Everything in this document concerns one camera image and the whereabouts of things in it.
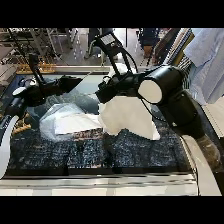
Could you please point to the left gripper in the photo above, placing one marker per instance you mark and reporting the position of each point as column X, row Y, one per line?
column 68, row 84

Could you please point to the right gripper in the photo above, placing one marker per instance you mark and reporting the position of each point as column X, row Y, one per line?
column 118, row 86

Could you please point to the white shirt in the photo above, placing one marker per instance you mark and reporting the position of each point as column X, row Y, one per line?
column 128, row 115

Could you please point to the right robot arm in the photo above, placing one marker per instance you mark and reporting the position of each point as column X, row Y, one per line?
column 173, row 96

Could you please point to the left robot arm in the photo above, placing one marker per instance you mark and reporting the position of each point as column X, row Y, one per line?
column 33, row 95

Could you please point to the brown clothes hanger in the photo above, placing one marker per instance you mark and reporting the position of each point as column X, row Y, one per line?
column 22, row 126

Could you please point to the heap of clothes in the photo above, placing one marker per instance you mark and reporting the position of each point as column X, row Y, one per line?
column 176, row 43

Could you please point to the person's legs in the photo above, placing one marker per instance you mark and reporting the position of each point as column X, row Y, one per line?
column 91, row 43

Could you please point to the striped garment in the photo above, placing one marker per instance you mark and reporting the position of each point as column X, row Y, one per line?
column 186, row 71

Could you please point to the light blue shirt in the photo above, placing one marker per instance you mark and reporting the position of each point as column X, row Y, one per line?
column 208, row 60

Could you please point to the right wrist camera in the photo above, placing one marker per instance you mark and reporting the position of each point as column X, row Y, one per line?
column 107, row 40

